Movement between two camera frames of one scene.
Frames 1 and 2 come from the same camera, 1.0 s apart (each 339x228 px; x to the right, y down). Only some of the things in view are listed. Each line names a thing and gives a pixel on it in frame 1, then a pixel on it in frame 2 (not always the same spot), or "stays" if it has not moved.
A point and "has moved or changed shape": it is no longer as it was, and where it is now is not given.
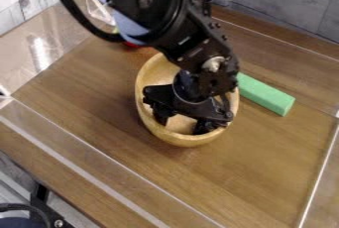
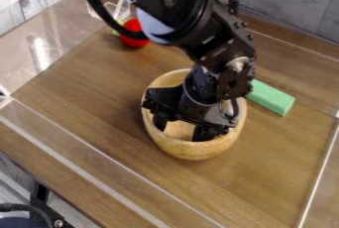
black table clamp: x=39 y=200 stays
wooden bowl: x=160 y=71 has moved or changed shape
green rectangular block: x=263 y=95 stays
